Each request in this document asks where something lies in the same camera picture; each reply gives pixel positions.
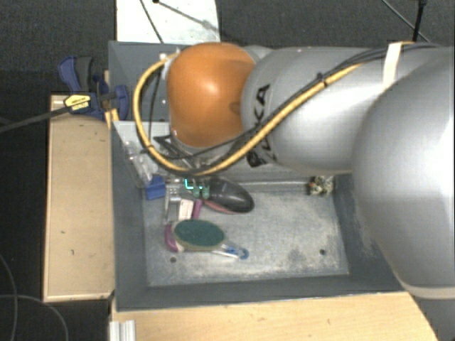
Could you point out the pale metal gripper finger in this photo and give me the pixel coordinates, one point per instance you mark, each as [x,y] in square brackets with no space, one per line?
[172,206]
[186,208]

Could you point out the green round scouring sponge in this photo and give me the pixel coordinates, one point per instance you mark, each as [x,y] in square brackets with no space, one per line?
[199,234]

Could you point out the purple plastic band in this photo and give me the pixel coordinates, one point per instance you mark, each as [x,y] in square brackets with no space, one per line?
[170,242]

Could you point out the black computer mouse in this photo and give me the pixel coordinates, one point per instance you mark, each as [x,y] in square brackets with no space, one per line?
[231,196]

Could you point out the clear and blue plastic clip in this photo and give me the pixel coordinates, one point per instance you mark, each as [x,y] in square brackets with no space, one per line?
[235,251]

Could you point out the pale wood board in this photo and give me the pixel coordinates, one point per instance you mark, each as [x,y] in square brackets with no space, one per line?
[78,208]

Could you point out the grey metal bin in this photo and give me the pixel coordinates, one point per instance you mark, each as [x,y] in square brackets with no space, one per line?
[277,240]

